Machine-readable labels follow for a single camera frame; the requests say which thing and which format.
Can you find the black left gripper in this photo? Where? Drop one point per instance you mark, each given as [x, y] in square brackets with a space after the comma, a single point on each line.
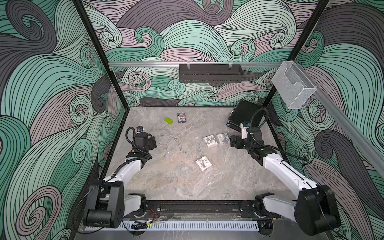
[151, 143]

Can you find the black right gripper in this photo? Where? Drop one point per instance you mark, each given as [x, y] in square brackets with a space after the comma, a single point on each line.
[238, 139]

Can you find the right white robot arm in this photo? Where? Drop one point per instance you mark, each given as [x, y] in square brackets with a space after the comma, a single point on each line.
[314, 208]

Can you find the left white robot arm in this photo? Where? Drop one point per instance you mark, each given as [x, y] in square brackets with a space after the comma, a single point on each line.
[106, 202]

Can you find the green rectangular block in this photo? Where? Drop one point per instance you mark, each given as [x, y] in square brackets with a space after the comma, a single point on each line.
[168, 120]

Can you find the black aluminium case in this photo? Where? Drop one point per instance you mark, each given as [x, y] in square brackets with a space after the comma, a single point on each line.
[242, 112]

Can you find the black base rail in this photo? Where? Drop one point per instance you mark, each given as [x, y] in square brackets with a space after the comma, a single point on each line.
[162, 209]

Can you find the black wall-mounted tray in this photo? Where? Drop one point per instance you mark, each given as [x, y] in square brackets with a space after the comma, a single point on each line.
[211, 74]

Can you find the clear acrylic wall holder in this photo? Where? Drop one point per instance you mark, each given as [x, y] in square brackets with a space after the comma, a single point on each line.
[293, 84]

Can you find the white slotted cable duct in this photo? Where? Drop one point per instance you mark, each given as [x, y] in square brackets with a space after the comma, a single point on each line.
[178, 225]

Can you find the aluminium wall rail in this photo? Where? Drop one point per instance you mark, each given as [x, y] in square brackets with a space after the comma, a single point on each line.
[152, 64]

